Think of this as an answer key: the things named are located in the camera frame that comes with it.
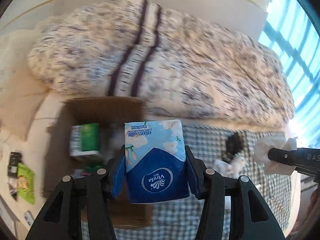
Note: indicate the white tissue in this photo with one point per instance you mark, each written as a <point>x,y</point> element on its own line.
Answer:
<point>261,149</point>

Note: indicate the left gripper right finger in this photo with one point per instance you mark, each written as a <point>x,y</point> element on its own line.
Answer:
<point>251,217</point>

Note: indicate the black fuzzy hair scrunchie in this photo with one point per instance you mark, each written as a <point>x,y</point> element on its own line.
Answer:
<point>234,145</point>

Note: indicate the floral cream quilt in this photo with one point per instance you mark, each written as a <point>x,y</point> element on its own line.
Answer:
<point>178,64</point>

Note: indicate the brown cardboard box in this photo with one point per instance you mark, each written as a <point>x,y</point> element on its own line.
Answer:
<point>111,113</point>

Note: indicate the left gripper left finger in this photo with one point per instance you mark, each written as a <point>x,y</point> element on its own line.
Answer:
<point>60,217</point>

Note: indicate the white plastic figurine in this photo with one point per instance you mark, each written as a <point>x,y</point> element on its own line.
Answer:
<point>232,169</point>

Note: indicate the lime green packet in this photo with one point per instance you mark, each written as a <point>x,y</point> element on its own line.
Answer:
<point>25,183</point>

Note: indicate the green white carton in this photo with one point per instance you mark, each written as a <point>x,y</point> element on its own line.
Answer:
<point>84,143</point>

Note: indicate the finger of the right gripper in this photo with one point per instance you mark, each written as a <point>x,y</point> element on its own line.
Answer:
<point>305,160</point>

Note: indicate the blue Vinda tissue pack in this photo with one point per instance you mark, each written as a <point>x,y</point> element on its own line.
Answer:
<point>156,168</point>

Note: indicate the checkered green white cloth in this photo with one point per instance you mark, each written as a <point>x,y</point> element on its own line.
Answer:
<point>179,219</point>

